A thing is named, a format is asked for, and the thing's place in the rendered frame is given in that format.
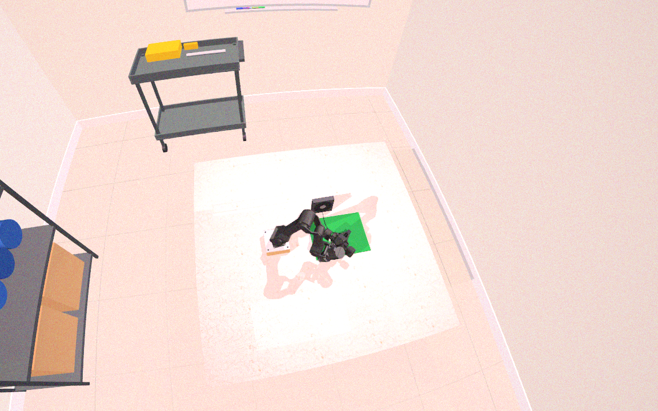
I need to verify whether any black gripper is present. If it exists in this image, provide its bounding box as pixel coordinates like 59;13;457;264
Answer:
323;228;356;257

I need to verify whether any black cooling fan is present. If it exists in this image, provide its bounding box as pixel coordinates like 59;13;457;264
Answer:
311;196;335;213

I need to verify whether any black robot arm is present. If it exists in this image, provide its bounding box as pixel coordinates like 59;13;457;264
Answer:
270;209;347;263

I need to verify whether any green circuit board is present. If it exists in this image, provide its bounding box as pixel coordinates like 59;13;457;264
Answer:
319;212;371;253

